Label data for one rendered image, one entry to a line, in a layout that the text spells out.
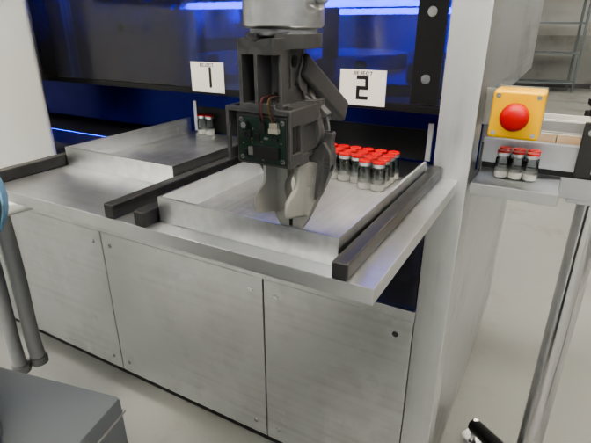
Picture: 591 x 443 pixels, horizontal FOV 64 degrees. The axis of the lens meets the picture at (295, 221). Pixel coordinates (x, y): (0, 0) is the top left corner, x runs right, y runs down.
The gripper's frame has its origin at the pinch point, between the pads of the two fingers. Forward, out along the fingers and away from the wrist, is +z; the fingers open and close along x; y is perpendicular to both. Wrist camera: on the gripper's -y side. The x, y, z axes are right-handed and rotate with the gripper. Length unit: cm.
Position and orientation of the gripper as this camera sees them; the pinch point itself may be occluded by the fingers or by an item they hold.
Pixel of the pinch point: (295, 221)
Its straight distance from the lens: 53.5
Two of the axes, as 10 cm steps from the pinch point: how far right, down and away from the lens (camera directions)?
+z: 0.0, 9.2, 4.0
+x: 8.7, 1.9, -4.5
